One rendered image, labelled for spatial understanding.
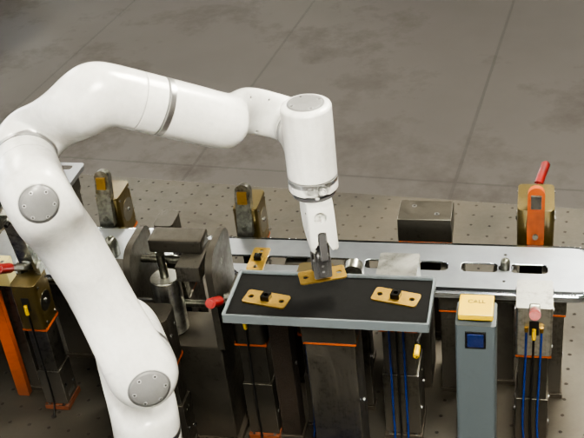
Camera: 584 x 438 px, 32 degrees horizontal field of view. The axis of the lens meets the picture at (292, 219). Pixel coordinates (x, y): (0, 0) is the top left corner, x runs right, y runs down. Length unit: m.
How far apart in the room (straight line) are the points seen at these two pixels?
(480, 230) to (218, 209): 0.77
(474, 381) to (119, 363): 0.64
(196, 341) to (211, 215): 0.94
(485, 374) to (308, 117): 0.58
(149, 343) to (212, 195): 1.47
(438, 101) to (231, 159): 1.07
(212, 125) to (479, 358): 0.64
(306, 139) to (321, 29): 4.39
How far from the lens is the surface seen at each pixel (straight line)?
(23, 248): 2.24
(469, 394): 1.92
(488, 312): 1.81
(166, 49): 6.04
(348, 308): 1.83
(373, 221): 2.90
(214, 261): 1.98
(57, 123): 1.55
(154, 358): 1.69
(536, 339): 2.03
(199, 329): 2.15
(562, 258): 2.22
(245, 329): 2.06
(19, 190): 1.49
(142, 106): 1.53
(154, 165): 4.81
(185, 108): 1.55
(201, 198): 3.11
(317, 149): 1.65
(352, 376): 1.92
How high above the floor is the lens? 2.28
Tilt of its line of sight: 32 degrees down
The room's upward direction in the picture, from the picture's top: 7 degrees counter-clockwise
